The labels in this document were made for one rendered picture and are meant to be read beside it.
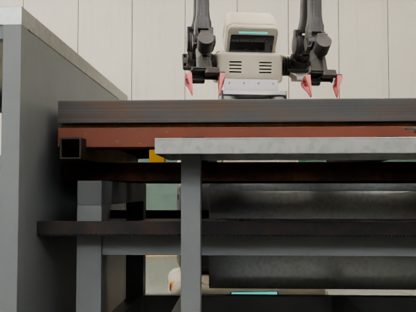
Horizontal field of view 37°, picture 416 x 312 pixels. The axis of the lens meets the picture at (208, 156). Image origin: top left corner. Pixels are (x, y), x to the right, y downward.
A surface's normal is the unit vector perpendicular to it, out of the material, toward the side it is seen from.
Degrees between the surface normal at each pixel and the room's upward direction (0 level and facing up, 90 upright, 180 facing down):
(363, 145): 90
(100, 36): 90
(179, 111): 90
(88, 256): 90
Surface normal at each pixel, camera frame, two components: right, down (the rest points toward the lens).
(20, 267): 1.00, 0.00
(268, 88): 0.11, -0.06
